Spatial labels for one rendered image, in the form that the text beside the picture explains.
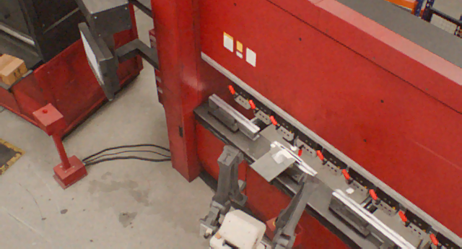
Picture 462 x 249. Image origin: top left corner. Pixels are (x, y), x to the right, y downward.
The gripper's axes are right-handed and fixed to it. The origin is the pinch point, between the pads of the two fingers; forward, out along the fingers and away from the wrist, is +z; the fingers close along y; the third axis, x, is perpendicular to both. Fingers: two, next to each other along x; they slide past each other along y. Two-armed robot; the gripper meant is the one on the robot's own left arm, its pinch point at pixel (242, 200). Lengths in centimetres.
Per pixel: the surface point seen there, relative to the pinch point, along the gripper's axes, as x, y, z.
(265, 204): -9, 3, 66
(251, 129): -50, 29, 28
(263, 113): -58, 17, 1
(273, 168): -30.0, -3.9, 14.8
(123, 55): -54, 146, 10
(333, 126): -61, -36, -32
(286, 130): -54, -3, -1
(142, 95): -52, 192, 138
